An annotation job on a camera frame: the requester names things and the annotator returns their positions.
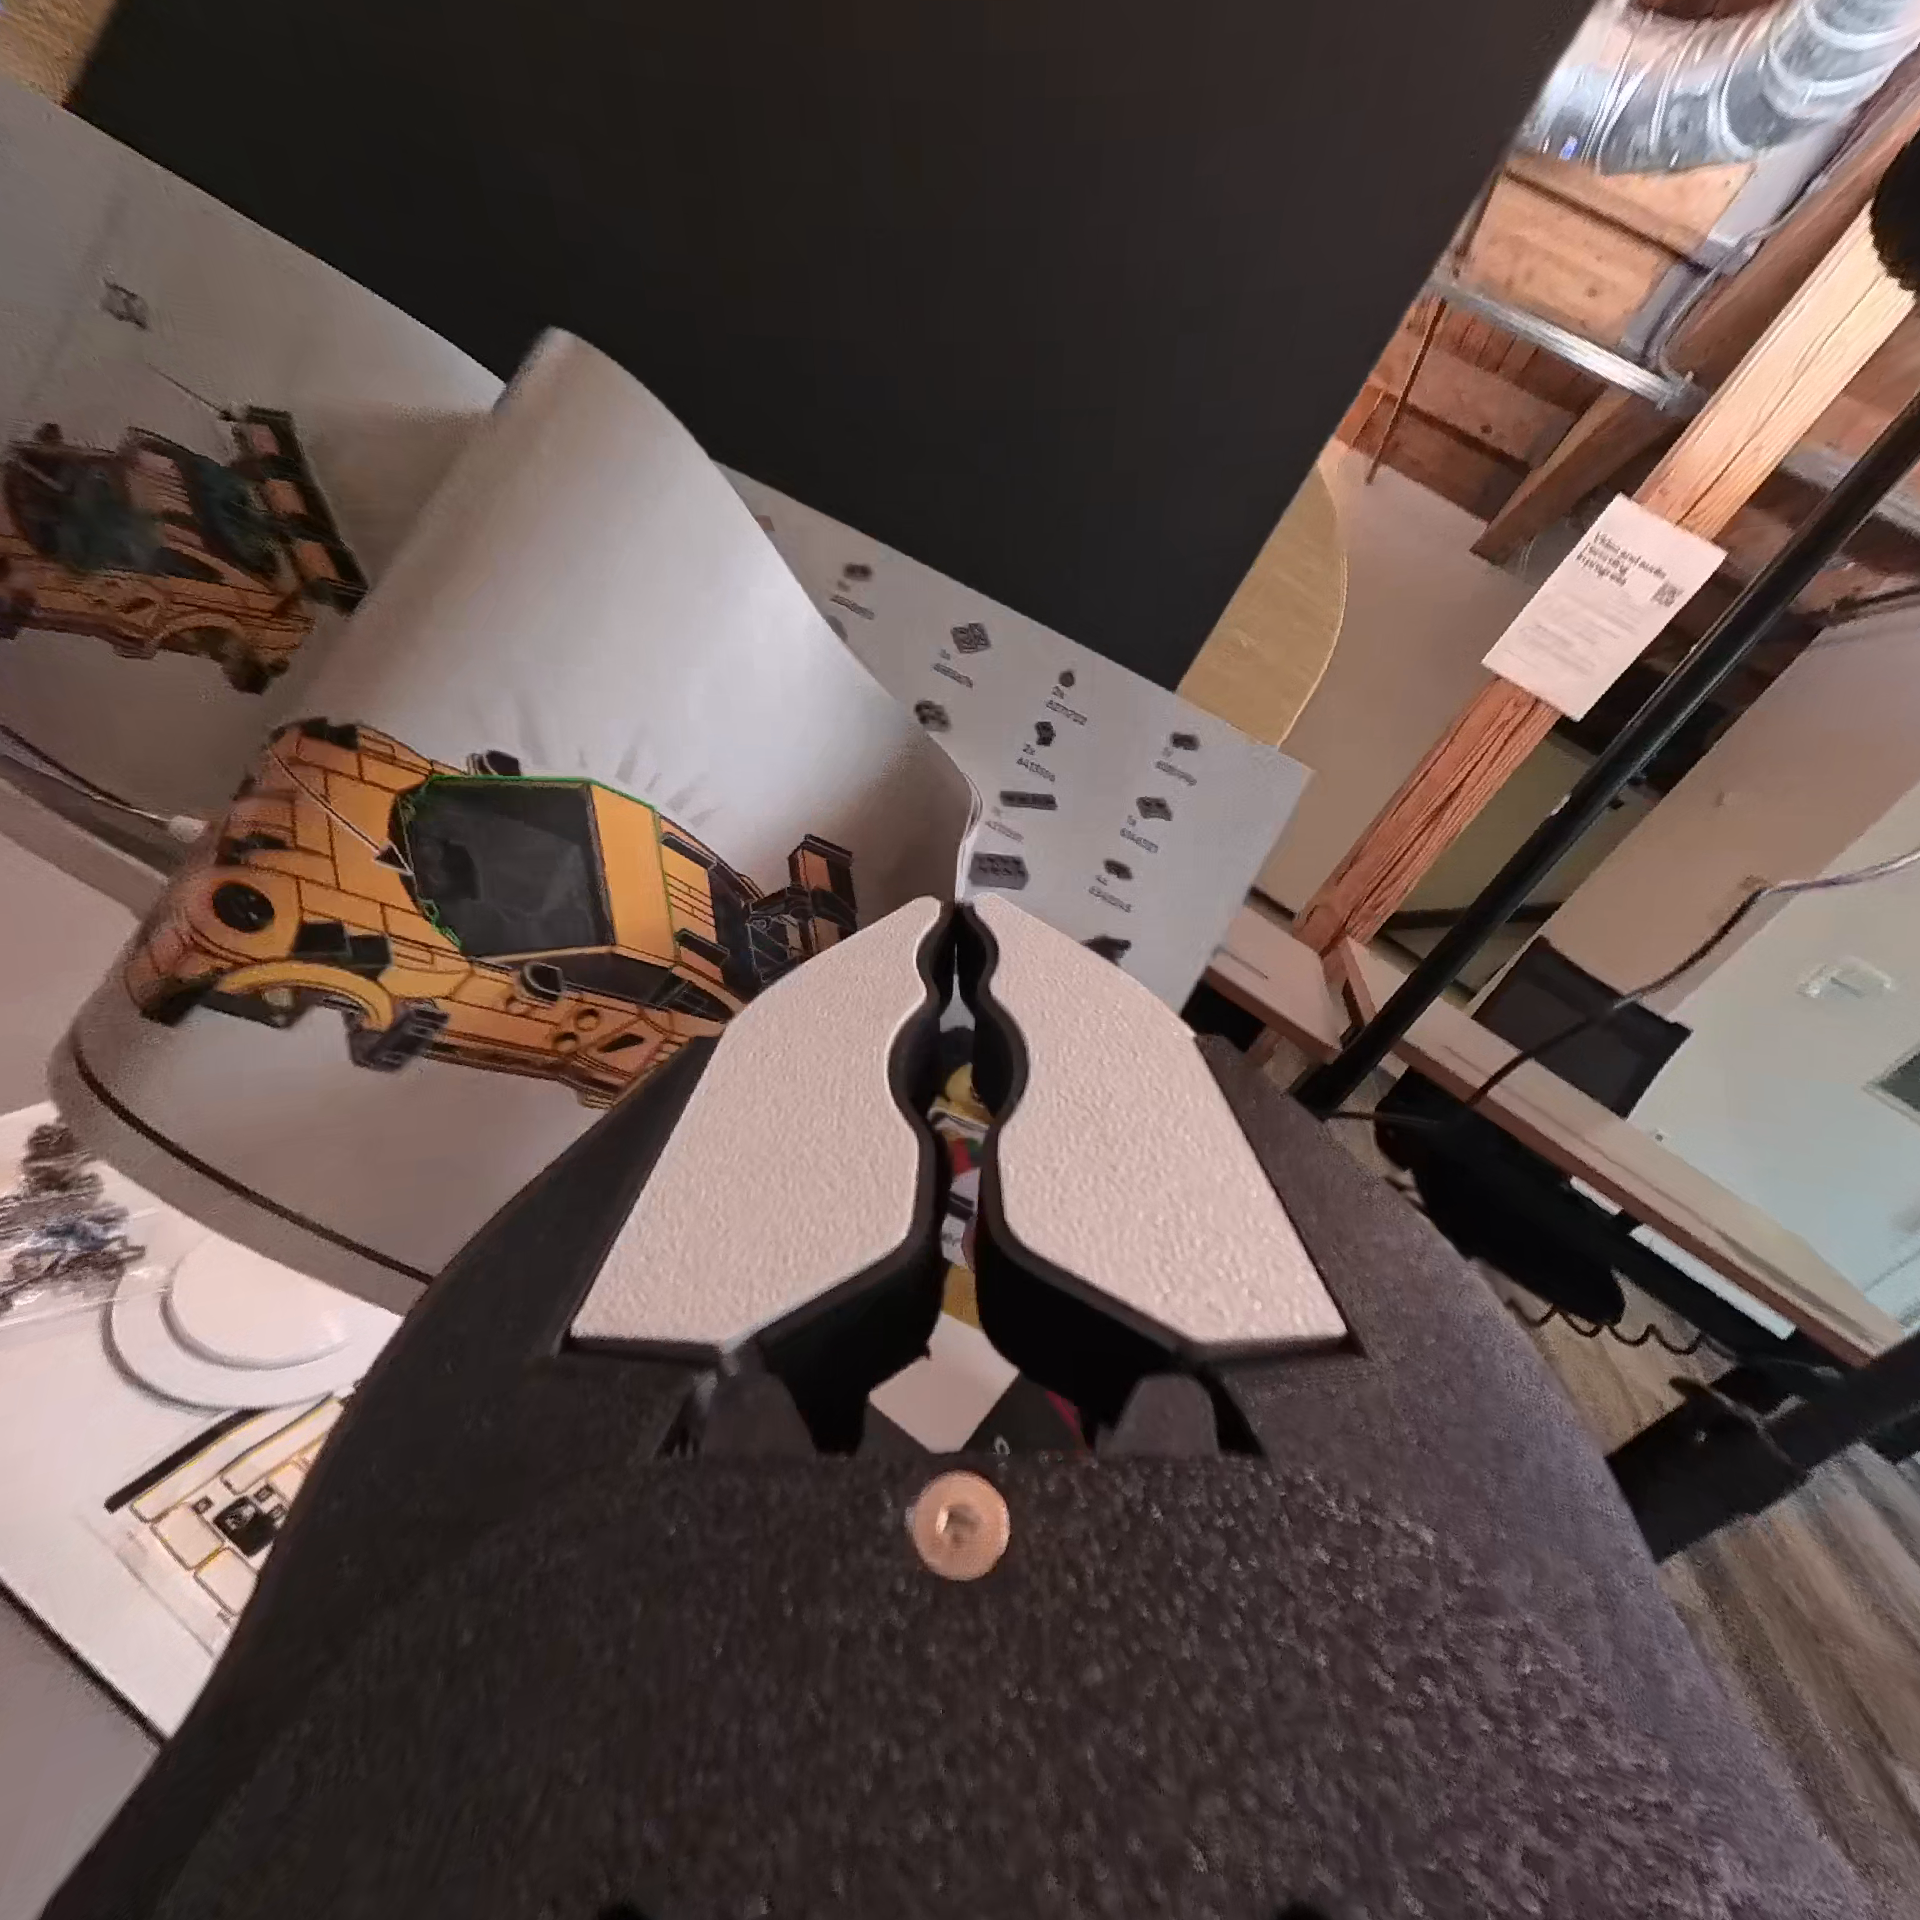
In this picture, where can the lego sticker sheet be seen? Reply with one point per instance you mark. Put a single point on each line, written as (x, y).
(225, 1513)

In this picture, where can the white wall plate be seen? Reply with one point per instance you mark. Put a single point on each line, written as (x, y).
(1843, 982)

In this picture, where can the black box under desk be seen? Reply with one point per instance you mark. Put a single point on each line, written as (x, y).
(1580, 1029)

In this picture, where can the black metal pole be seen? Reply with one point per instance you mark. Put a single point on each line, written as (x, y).
(1578, 811)

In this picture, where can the plastic bag of lego parts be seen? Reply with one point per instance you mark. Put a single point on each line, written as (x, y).
(61, 1217)

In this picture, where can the silver ventilation duct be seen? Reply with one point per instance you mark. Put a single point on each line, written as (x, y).
(1694, 70)

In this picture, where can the white paper notice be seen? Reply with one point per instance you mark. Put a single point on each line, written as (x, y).
(1602, 601)

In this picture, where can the lego instruction booklet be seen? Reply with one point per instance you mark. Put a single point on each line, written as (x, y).
(600, 570)

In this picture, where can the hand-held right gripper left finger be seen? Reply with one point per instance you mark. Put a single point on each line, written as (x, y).
(754, 1183)

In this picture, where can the white book stand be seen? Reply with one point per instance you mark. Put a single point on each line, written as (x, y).
(88, 1441)

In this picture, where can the grey desk with wood edge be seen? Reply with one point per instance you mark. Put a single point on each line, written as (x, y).
(1647, 1174)

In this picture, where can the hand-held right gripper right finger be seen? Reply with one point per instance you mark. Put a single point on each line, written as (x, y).
(1157, 1183)

